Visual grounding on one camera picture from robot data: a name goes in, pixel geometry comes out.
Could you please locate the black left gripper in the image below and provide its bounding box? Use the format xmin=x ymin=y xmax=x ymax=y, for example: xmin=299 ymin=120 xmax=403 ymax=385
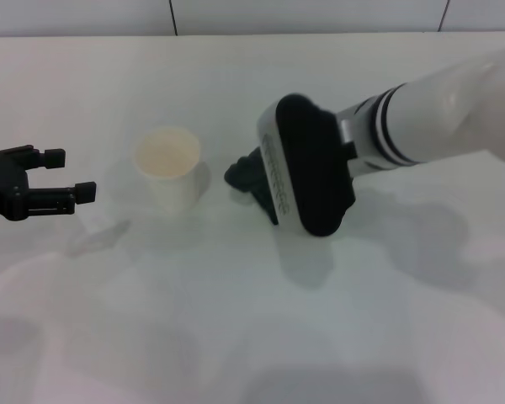
xmin=0 ymin=144 xmax=98 ymax=223

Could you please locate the white paper cup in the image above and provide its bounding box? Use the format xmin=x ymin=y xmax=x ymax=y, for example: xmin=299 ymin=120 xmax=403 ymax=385
xmin=133 ymin=125 xmax=204 ymax=216

